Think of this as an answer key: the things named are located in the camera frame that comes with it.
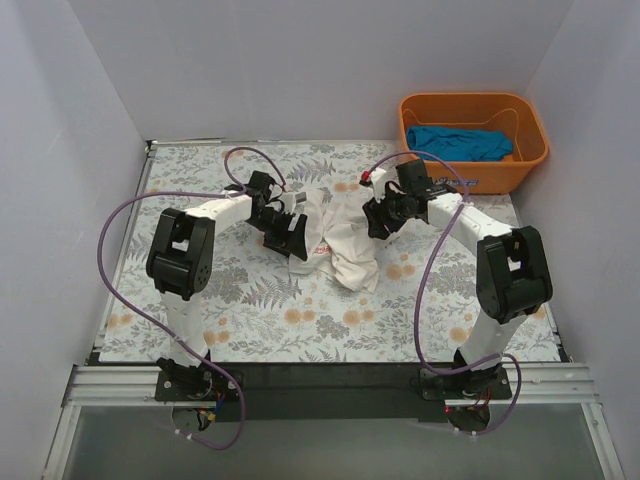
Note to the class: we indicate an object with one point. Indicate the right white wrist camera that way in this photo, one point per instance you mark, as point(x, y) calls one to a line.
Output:
point(376, 180)

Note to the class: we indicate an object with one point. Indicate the orange plastic basket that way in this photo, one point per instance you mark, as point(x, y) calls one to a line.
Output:
point(506, 112)

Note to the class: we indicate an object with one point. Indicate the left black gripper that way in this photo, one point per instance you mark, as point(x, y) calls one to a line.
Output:
point(288, 228)

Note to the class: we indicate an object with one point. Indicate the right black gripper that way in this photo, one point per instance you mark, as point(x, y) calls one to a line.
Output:
point(383, 212)

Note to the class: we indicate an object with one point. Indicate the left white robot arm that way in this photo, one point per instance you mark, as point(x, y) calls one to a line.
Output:
point(180, 263)

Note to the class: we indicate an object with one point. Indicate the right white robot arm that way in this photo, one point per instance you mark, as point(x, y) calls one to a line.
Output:
point(512, 275)

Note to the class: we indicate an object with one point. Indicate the aluminium frame rail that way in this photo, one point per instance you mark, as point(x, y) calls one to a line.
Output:
point(552, 427)

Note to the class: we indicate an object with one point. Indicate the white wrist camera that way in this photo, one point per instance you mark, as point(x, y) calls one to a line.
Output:
point(289, 200)
point(376, 180)

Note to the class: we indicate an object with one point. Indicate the blue t shirt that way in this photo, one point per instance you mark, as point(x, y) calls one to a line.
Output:
point(459, 145)

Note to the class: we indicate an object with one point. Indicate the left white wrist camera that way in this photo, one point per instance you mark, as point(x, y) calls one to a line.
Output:
point(289, 200)

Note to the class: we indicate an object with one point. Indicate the white t shirt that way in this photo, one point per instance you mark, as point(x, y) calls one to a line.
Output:
point(337, 242)

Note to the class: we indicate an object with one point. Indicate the floral table mat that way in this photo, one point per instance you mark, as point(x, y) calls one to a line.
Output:
point(255, 309)

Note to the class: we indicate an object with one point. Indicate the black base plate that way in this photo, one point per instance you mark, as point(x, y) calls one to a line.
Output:
point(319, 391)

